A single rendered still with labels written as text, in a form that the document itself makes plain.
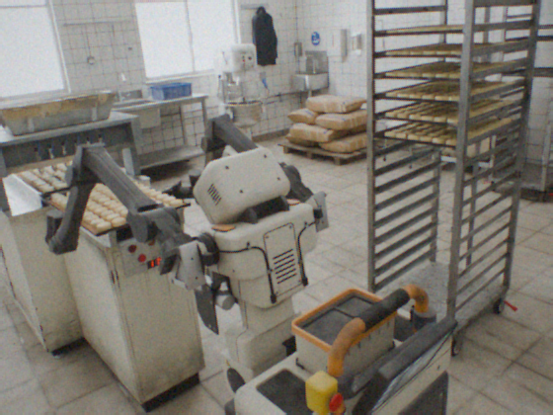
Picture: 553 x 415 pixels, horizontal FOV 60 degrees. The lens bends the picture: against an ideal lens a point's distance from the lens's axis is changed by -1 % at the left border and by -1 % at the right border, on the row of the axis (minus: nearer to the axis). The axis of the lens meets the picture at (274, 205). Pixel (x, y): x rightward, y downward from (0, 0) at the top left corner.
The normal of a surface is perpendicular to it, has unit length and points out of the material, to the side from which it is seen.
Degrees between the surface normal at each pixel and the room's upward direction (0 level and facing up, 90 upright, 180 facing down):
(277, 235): 82
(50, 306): 90
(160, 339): 90
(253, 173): 47
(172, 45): 90
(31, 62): 90
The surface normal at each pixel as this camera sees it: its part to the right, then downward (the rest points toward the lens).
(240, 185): 0.44, -0.47
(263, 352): 0.64, 0.08
